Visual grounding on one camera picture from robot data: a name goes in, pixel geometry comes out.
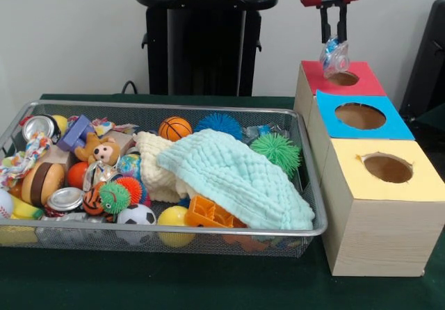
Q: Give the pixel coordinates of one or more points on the mint green waffle cloth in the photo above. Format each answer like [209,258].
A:
[243,181]

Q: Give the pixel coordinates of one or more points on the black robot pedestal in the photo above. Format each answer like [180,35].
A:
[208,46]

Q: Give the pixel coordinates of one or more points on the yellow plastic ball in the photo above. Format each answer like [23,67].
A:
[174,216]

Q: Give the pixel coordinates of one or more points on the green spiky creature toy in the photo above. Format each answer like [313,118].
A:
[113,198]

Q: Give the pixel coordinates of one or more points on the green spiky rubber ball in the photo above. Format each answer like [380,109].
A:
[274,150]

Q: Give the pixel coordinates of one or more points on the black upright panel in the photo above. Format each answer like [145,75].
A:
[427,63]

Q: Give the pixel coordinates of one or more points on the blue spiky rubber ball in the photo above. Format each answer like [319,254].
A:
[219,122]

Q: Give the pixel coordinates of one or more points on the small orange basketball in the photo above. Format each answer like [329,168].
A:
[175,127]

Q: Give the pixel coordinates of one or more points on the cream waffle cloth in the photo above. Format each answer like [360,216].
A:
[156,171]

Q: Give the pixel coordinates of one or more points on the clear blue plastic packet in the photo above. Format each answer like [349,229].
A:
[333,58]

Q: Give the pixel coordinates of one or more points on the small soccer ball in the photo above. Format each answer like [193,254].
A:
[135,216]

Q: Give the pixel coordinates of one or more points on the orange plastic brick toy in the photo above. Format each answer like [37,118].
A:
[205,214]

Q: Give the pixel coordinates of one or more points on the brown plush monkey toy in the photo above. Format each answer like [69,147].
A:
[104,152]

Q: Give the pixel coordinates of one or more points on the dark green tablecloth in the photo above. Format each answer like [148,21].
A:
[174,282]
[434,129]

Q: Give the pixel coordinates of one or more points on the wooden box with three holes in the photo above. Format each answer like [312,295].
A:
[382,237]

